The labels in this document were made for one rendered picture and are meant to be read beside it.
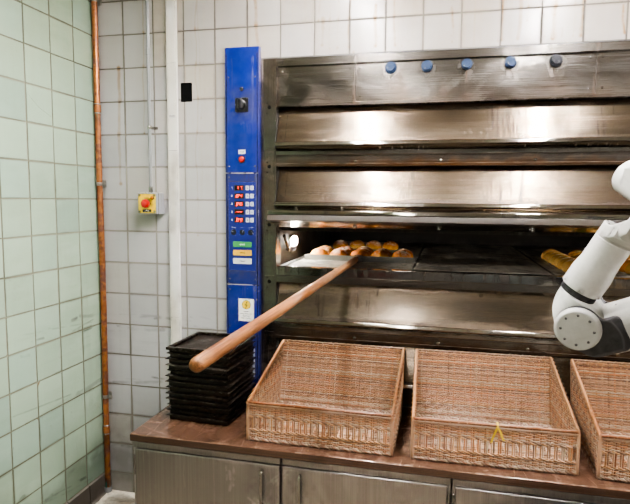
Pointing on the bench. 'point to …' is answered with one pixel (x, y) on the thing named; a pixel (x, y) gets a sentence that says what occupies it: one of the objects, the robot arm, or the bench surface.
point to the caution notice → (246, 309)
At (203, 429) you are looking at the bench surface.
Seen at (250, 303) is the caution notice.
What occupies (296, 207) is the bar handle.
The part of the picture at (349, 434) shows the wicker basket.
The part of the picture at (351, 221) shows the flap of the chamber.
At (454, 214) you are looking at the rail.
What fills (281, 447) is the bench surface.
